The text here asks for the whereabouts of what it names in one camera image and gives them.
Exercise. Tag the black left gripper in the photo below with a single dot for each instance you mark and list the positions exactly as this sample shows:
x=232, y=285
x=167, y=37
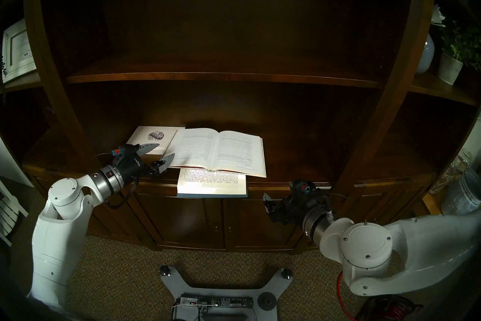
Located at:
x=133, y=168

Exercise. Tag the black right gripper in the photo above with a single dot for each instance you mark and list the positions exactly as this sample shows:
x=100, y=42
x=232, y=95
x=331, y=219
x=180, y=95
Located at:
x=297, y=209

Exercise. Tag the white hardcover book blue spine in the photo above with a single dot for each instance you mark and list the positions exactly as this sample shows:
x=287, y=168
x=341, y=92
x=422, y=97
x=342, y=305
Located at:
x=233, y=151

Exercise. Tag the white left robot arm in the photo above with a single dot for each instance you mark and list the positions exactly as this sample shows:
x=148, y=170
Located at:
x=56, y=241

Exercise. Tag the white book round illustration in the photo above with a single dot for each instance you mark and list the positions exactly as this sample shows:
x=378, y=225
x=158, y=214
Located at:
x=171, y=130

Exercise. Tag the teal cover paperback book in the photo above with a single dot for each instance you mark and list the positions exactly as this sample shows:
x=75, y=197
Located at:
x=210, y=184

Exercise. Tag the black base knob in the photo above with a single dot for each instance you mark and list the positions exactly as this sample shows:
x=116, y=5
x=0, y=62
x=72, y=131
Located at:
x=287, y=273
x=164, y=270

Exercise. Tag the dark wooden bookshelf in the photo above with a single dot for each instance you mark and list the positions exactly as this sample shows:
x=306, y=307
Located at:
x=225, y=23

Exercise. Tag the white slatted chair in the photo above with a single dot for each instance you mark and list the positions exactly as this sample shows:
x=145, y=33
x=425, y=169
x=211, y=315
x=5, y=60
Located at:
x=9, y=211

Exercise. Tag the small wooden stool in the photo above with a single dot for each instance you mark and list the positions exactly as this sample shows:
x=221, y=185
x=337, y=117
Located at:
x=430, y=204

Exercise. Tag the white framed certificate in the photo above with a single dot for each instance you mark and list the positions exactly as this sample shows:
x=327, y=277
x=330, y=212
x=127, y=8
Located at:
x=18, y=49

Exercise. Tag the clear glass jar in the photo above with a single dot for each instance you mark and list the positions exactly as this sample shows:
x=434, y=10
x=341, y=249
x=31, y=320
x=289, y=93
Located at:
x=454, y=169

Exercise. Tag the clear plastic jar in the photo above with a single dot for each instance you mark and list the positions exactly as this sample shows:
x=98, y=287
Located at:
x=462, y=192

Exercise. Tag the white ceramic vase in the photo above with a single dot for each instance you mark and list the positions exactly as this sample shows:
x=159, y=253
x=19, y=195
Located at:
x=426, y=57

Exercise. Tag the green plant white pot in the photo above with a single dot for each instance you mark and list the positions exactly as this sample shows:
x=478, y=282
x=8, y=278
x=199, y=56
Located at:
x=449, y=68

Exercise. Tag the white artificial flower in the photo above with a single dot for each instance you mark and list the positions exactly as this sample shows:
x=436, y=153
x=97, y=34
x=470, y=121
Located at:
x=437, y=15

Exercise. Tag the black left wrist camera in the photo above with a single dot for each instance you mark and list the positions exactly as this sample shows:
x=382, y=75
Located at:
x=126, y=151

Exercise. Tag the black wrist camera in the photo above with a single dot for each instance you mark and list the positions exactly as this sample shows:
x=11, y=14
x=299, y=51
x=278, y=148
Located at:
x=303, y=187
x=126, y=151

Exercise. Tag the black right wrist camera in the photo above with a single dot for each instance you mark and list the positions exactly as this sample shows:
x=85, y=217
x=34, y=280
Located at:
x=303, y=187

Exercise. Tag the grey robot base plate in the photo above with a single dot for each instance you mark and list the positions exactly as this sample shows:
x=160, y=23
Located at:
x=225, y=292

